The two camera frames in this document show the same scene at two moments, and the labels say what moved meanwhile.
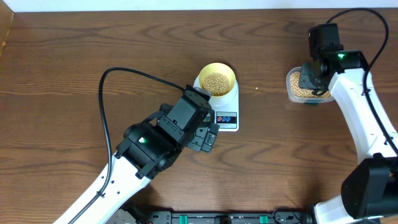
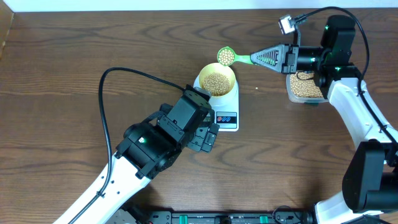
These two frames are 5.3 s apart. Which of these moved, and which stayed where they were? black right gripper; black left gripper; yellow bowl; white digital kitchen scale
Moved: black right gripper
Stayed: white digital kitchen scale; yellow bowl; black left gripper
